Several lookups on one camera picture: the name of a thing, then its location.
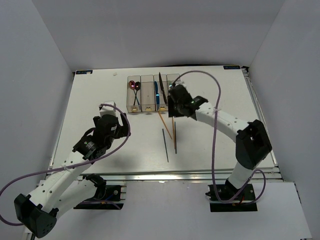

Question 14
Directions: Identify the black spoon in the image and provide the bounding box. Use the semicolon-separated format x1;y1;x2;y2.
134;81;141;105

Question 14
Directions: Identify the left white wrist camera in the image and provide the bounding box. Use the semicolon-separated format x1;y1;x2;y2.
98;101;117;117

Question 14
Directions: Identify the right blue corner sticker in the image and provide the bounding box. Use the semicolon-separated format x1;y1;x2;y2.
223;65;241;70

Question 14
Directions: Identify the rainbow spoon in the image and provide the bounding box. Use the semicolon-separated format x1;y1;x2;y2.
128;80;137;105

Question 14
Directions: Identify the rainbow fork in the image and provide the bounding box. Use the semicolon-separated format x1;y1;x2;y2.
167;80;173;89

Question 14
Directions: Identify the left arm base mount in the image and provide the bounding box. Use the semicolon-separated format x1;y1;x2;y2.
74;174;126;210

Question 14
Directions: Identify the purple cable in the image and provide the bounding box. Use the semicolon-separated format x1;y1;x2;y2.
0;103;132;226
172;70;266;206

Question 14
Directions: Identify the left blue corner sticker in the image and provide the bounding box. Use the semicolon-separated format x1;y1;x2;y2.
75;70;93;75

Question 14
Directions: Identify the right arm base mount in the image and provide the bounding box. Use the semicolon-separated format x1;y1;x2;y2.
205;179;258;213

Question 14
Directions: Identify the blue corner sticker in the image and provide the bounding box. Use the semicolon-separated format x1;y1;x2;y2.
75;70;93;75
223;65;241;70

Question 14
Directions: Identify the blue chopstick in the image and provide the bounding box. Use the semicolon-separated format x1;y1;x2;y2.
162;128;169;163
174;121;178;154

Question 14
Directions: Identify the black knife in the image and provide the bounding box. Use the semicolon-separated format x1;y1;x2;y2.
158;72;168;105

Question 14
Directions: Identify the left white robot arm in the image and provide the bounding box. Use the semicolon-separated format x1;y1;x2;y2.
14;113;130;238

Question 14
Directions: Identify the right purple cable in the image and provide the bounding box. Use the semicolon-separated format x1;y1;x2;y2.
172;70;266;206

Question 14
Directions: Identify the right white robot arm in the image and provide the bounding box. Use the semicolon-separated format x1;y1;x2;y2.
168;84;272;200

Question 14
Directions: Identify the orange chopstick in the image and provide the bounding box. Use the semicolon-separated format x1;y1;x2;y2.
157;111;173;140
171;117;177;152

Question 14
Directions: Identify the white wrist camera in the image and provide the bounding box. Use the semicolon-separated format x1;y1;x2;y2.
98;101;117;117
172;80;187;88

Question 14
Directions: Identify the blue knife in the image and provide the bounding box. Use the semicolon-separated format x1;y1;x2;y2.
154;81;160;106

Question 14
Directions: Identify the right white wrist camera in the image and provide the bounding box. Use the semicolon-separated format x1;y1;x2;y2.
172;80;187;88

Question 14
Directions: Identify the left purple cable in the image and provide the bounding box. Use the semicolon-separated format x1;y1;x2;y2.
0;103;132;226

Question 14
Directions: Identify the clear container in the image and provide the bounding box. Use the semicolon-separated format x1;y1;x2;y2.
167;73;185;117
154;74;169;111
140;75;156;112
126;75;142;113

